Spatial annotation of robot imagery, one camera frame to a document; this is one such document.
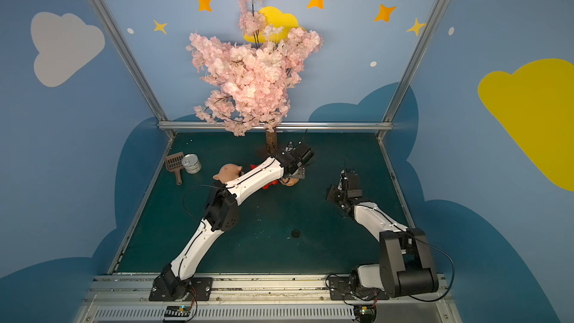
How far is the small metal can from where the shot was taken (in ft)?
3.40

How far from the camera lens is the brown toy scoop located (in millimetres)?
1035

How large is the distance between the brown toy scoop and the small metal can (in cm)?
4
